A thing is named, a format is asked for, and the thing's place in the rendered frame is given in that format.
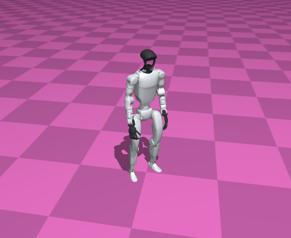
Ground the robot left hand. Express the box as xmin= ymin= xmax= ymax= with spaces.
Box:
xmin=162 ymin=110 xmax=168 ymax=130

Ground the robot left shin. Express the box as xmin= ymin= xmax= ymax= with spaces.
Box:
xmin=149 ymin=143 xmax=160 ymax=164

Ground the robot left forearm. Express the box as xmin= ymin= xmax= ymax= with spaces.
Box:
xmin=159 ymin=90 xmax=167 ymax=113

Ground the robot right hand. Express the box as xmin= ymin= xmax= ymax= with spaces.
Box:
xmin=128 ymin=119 xmax=141 ymax=140

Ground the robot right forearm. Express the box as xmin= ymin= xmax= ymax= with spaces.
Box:
xmin=124 ymin=98 xmax=134 ymax=125

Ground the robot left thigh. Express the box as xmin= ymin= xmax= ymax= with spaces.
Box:
xmin=149 ymin=110 xmax=163 ymax=147

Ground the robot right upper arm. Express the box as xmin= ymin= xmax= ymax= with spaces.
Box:
xmin=124 ymin=73 xmax=139 ymax=104

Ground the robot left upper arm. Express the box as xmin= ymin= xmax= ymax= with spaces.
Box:
xmin=156 ymin=69 xmax=166 ymax=96

